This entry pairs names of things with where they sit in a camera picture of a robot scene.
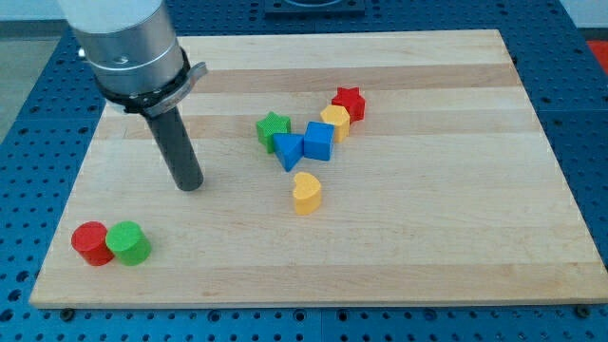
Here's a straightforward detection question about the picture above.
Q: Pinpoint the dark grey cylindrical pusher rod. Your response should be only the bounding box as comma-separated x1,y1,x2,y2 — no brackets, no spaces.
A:
144,107,204,192

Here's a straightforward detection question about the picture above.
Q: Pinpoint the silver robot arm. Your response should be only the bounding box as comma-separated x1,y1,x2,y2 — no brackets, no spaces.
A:
58,0,207,191

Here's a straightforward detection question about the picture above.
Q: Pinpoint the green star block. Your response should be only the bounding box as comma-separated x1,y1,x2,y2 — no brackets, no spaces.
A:
256,111,292,154

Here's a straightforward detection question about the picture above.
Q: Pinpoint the blue triangle block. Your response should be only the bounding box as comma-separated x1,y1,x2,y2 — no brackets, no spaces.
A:
273,133,304,172

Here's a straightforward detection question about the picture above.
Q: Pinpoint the red star block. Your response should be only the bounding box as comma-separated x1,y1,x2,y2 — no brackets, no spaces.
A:
332,87,366,124

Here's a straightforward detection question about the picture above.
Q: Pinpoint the green cylinder block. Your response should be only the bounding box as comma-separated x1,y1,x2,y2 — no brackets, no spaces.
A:
105,220,152,266

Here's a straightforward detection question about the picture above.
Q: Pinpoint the red cylinder block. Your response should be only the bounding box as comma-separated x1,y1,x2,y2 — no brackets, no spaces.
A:
71,221,114,266

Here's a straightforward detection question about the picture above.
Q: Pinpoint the blue cube block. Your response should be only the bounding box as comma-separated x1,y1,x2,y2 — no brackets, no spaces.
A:
303,122,334,162

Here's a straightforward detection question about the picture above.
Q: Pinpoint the yellow heart block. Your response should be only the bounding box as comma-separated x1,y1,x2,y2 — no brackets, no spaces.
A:
292,172,322,215

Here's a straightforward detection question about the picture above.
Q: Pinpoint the yellow hexagon block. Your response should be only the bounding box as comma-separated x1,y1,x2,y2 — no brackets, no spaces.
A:
320,104,351,143

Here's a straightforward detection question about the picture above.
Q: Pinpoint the wooden board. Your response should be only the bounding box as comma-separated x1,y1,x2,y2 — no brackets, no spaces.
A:
30,29,607,309

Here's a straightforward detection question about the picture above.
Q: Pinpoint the red object at right edge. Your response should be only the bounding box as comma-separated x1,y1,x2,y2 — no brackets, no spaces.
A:
587,40,608,74

